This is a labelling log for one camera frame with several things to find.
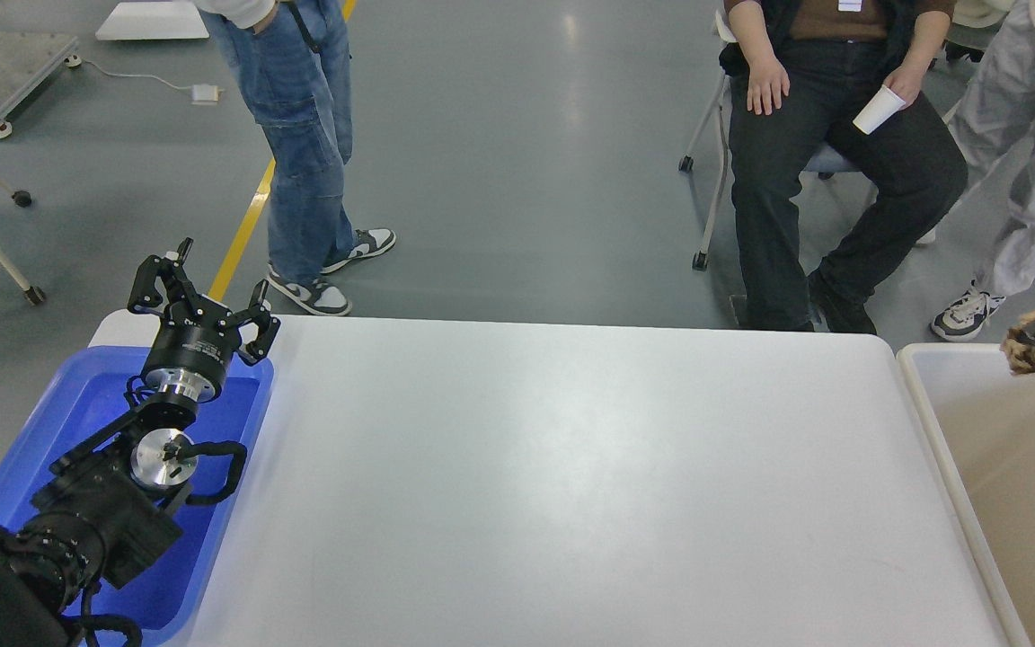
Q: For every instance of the white plastic bin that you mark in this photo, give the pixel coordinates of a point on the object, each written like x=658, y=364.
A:
x=979, y=418

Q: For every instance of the white flat board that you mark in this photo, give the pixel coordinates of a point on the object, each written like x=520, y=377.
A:
x=153, y=20

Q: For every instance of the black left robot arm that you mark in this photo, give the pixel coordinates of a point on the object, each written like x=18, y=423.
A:
x=108, y=514

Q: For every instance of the brown paper ball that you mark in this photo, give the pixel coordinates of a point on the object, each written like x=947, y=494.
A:
x=1020, y=355

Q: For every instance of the blue plastic bin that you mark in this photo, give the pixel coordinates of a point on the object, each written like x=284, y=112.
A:
x=86, y=393

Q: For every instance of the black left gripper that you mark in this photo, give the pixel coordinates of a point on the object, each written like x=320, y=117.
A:
x=191, y=353

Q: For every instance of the white power adapter with cable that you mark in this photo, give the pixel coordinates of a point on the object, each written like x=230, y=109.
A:
x=199, y=94

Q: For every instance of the person in blue jeans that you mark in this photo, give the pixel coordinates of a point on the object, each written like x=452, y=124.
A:
x=291, y=63

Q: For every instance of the person in grey trousers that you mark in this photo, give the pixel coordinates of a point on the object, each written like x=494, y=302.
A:
x=997, y=111

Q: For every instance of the metal cart platform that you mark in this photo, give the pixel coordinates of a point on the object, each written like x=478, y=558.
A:
x=26, y=60

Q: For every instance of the white paper cup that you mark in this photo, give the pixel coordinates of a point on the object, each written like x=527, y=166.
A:
x=878, y=110

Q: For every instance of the grey office chair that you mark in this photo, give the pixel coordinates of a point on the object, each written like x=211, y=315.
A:
x=821, y=169

